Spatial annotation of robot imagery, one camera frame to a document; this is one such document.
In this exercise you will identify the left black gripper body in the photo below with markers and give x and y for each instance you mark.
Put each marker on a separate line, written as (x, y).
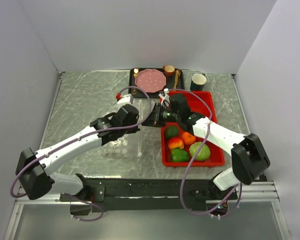
(129, 130)

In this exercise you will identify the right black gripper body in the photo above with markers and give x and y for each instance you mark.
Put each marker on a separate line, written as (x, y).
(167, 114)

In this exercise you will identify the green avocado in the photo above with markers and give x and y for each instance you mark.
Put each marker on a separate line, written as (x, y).
(171, 132)

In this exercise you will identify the orange tangerine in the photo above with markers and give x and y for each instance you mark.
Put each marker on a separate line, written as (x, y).
(188, 139)

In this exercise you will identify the clear zip top bag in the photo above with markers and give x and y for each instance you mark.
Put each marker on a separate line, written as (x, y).
(129, 143)

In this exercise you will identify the red yellow peach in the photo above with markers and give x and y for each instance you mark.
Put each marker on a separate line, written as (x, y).
(176, 143)

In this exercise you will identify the green bell pepper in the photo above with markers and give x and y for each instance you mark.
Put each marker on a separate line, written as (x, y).
(179, 155)

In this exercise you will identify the light green cabbage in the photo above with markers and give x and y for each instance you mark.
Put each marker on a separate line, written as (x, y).
(203, 154)

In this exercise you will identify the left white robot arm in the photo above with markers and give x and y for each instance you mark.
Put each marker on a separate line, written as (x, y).
(37, 171)

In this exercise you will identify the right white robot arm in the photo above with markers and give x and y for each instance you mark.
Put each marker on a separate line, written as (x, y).
(248, 156)

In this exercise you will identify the dark green paper cup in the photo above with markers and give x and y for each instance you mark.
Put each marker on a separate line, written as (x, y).
(198, 82)

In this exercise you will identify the gold spoon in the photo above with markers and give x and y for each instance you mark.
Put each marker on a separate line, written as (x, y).
(178, 73)

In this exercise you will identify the black serving tray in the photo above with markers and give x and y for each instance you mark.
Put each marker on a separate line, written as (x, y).
(136, 93)

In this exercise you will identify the pink dotted plate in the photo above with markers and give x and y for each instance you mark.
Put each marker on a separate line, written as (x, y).
(151, 80)

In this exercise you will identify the orange ceramic cup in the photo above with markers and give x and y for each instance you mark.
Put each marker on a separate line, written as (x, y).
(169, 70)

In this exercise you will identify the red plastic bin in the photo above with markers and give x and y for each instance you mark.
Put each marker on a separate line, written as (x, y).
(200, 102)

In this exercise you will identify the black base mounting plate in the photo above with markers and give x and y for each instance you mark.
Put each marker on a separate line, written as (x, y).
(120, 194)

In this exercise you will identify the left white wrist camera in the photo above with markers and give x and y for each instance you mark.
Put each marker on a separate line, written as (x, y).
(123, 100)

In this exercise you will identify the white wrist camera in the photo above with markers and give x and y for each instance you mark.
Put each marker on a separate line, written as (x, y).
(123, 100)
(165, 98)

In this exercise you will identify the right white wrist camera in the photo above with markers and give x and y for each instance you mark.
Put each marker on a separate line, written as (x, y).
(165, 98)

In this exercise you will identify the aluminium frame rail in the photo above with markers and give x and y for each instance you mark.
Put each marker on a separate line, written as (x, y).
(256, 192)

